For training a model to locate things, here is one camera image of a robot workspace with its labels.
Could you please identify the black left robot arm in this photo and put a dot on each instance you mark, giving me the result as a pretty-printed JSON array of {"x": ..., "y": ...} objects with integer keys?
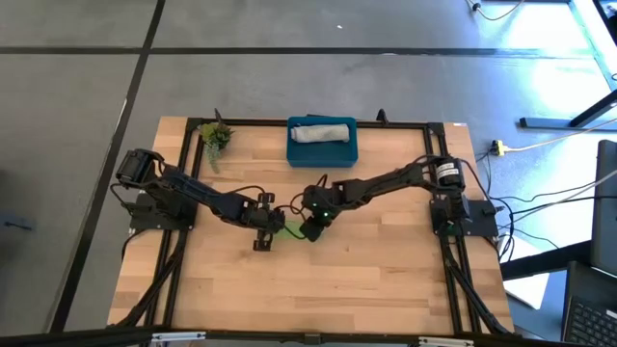
[{"x": 193, "y": 190}]

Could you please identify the white paper sheet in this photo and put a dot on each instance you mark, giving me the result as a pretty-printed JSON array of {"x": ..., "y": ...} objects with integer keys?
[{"x": 528, "y": 289}]

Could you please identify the yellow power strip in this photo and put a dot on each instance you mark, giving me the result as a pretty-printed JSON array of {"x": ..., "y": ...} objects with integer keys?
[{"x": 498, "y": 148}]

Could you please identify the black frame clamp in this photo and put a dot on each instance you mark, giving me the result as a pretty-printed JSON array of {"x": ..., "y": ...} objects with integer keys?
[
  {"x": 218, "y": 116},
  {"x": 382, "y": 116}
]

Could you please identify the black desk leg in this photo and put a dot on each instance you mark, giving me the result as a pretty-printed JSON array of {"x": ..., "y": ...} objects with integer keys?
[{"x": 544, "y": 123}]

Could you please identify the blue plastic basket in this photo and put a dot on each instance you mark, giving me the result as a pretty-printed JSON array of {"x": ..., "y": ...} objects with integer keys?
[{"x": 320, "y": 154}]

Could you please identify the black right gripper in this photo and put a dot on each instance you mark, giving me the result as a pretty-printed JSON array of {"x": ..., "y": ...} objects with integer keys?
[{"x": 315, "y": 230}]

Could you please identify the small black floor object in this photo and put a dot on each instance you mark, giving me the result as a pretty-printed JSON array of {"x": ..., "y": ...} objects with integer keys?
[{"x": 17, "y": 225}]

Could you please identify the grey microfiber towel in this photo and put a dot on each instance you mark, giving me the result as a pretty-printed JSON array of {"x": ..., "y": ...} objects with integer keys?
[{"x": 320, "y": 133}]

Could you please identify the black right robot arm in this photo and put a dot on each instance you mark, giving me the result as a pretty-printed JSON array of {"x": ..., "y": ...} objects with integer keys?
[{"x": 385, "y": 183}]

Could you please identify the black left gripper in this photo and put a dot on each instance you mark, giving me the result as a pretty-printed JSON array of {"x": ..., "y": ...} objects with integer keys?
[{"x": 267, "y": 221}]

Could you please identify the small potted green plant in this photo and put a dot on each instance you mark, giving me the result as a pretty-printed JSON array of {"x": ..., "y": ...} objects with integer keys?
[{"x": 216, "y": 136}]

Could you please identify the black aluminium table frame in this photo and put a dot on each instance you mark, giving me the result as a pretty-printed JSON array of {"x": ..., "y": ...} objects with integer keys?
[{"x": 260, "y": 124}]

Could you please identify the black laptop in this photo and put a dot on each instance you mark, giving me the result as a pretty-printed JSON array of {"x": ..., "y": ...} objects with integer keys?
[{"x": 590, "y": 323}]

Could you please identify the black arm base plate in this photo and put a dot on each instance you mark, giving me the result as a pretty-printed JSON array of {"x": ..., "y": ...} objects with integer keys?
[
  {"x": 144, "y": 221},
  {"x": 482, "y": 212}
]

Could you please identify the green microfiber towel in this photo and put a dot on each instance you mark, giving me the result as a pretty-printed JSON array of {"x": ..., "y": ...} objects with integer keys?
[{"x": 290, "y": 232}]

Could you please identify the dark grey monitor back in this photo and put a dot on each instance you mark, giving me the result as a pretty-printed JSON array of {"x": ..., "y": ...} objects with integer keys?
[{"x": 605, "y": 207}]

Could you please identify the black crossbar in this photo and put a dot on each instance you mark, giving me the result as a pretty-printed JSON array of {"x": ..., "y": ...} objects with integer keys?
[{"x": 72, "y": 341}]

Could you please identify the silver bracket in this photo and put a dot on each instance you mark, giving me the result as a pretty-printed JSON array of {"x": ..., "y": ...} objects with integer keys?
[
  {"x": 178, "y": 336},
  {"x": 446, "y": 342}
]

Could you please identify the black desk foot bar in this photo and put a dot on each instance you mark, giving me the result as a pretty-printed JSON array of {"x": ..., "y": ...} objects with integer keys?
[{"x": 544, "y": 261}]

